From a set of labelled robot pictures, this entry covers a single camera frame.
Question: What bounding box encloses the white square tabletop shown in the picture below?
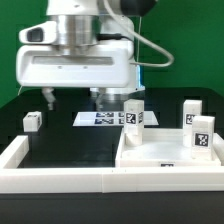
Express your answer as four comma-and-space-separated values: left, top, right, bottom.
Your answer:
115, 128, 221, 167

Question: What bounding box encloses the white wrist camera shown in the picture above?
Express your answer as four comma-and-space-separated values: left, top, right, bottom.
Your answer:
19, 21, 57, 44

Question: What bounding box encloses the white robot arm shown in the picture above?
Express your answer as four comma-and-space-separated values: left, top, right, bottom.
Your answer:
16, 0, 157, 110

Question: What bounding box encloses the white U-shaped obstacle fence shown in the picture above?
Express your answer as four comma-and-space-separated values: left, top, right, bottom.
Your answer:
0, 135, 224, 194

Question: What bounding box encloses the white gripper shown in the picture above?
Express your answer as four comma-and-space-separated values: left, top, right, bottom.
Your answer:
16, 41, 136, 110

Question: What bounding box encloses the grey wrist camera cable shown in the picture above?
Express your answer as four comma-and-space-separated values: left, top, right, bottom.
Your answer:
103, 0, 175, 69

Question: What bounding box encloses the white marker sheet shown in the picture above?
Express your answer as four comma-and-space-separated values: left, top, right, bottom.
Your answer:
73, 111, 159, 127

